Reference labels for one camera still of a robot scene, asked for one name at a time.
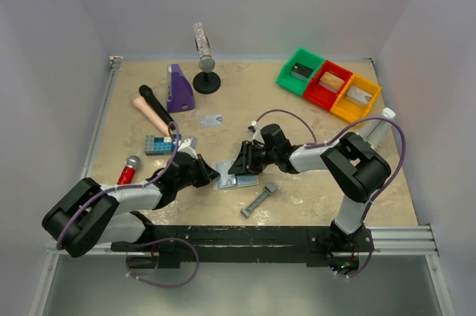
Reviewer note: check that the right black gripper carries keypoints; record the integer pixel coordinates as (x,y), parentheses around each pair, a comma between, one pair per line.
(249,156)

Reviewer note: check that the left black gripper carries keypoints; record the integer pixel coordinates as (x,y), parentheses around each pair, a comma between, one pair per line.
(200,171)

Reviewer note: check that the silver credit card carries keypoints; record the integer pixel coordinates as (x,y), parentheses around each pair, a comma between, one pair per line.
(209,121)

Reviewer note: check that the white gold credit card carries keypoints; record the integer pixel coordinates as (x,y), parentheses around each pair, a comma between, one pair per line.
(226,181)

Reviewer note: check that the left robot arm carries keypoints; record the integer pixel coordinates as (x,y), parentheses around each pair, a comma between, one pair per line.
(154,193)

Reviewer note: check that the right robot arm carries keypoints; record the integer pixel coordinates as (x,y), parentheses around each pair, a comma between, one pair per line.
(355,166)

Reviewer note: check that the purple wedge holder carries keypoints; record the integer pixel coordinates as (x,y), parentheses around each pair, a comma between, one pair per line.
(180,97)

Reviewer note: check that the black card in green bin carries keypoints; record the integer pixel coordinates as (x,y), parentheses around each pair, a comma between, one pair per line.
(301,72)

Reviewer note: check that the tan card in red bin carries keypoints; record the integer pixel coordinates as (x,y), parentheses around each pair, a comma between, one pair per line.
(331,82)

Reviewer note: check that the white card in yellow bin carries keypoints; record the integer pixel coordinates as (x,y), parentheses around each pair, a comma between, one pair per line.
(358,96)

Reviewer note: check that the grey truss bar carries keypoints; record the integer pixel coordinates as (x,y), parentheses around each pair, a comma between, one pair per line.
(268,190)

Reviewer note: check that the blue toy brick block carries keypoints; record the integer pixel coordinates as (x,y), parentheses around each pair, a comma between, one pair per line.
(157,146)

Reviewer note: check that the red glitter microphone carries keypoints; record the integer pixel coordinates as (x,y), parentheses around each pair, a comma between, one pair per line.
(132,164)

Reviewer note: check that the black round stand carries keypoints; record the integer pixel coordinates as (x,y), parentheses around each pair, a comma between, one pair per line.
(206,83)

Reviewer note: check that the green storage bin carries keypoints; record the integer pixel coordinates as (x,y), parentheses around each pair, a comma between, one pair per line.
(304,57)

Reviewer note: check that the beige microphone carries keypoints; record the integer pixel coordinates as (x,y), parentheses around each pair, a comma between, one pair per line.
(140,104)

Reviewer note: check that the glitter microphone on stand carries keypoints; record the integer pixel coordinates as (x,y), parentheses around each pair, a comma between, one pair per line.
(206,61)

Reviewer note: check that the red storage bin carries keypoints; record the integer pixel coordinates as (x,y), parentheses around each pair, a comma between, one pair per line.
(320,96)

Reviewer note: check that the yellow storage bin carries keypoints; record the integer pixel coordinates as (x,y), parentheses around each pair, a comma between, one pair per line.
(351,112)

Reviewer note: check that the white grey stand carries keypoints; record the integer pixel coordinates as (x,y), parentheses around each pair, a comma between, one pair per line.
(374,131)

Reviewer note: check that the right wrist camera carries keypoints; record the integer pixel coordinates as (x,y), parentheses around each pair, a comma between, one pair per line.
(255,132)

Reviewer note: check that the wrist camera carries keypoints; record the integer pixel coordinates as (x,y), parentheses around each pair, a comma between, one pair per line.
(255,132)
(188,146)

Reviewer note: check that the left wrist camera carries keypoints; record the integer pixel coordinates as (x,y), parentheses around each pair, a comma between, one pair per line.
(188,146)

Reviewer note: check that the black base frame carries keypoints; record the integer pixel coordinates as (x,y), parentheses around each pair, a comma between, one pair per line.
(314,246)

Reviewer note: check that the aluminium frame rail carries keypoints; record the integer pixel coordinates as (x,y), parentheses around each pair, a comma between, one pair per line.
(94,137)

